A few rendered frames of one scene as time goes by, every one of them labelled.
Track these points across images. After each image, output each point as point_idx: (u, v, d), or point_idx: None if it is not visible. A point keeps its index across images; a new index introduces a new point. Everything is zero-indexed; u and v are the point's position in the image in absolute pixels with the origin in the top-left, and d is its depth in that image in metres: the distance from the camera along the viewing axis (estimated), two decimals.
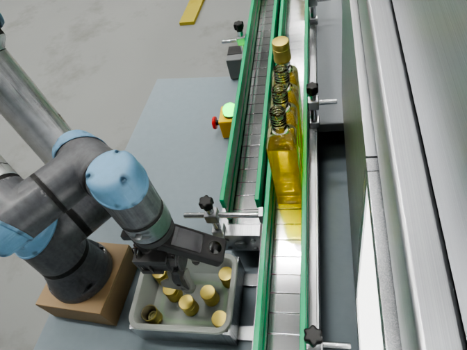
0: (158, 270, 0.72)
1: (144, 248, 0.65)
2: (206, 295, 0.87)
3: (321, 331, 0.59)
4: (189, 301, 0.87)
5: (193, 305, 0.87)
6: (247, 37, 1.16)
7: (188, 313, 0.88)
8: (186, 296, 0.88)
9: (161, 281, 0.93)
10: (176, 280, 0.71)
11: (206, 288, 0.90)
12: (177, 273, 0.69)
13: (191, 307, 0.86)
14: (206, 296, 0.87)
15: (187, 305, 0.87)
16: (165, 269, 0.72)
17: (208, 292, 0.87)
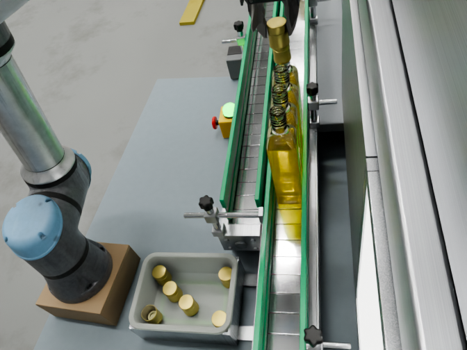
0: None
1: None
2: (281, 21, 0.67)
3: (321, 331, 0.59)
4: (189, 301, 0.87)
5: (193, 305, 0.87)
6: (247, 37, 1.16)
7: (188, 313, 0.88)
8: (186, 296, 0.88)
9: (161, 281, 0.93)
10: None
11: (269, 35, 0.69)
12: None
13: (191, 307, 0.86)
14: (282, 21, 0.67)
15: (187, 305, 0.87)
16: None
17: (276, 20, 0.68)
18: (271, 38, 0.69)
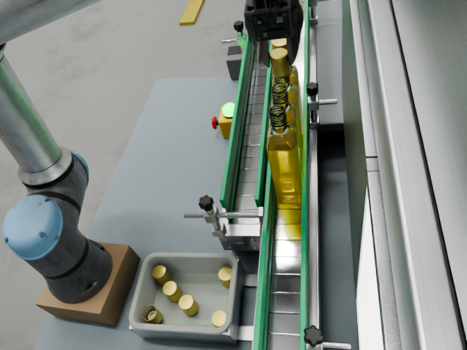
0: None
1: None
2: (283, 53, 0.74)
3: (321, 331, 0.59)
4: (189, 301, 0.87)
5: (193, 305, 0.87)
6: (247, 37, 1.16)
7: (188, 313, 0.88)
8: (186, 296, 0.88)
9: (161, 281, 0.93)
10: (301, 10, 0.67)
11: (272, 64, 0.75)
12: None
13: (191, 307, 0.86)
14: (284, 52, 0.74)
15: (187, 305, 0.87)
16: None
17: (279, 51, 0.74)
18: (274, 68, 0.75)
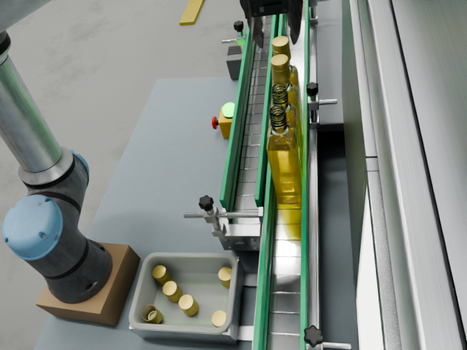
0: None
1: None
2: (283, 59, 0.75)
3: (321, 331, 0.59)
4: (189, 301, 0.87)
5: (193, 305, 0.87)
6: (247, 37, 1.16)
7: (188, 313, 0.88)
8: (186, 296, 0.88)
9: (161, 281, 0.93)
10: None
11: (272, 70, 0.76)
12: None
13: (191, 307, 0.86)
14: (285, 58, 0.75)
15: (187, 305, 0.87)
16: None
17: (279, 57, 0.76)
18: (274, 73, 0.77)
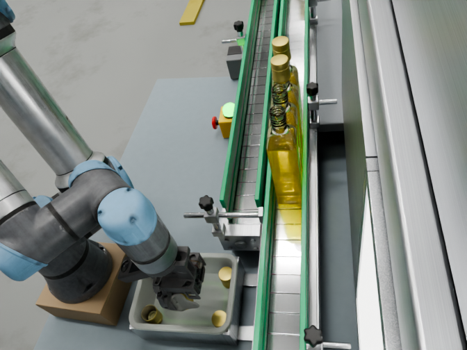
0: None
1: None
2: (283, 59, 0.75)
3: (321, 331, 0.59)
4: (183, 294, 0.84)
5: (187, 298, 0.84)
6: (247, 37, 1.16)
7: None
8: None
9: None
10: None
11: (272, 70, 0.76)
12: None
13: None
14: (285, 58, 0.75)
15: None
16: None
17: (279, 57, 0.76)
18: (274, 73, 0.77)
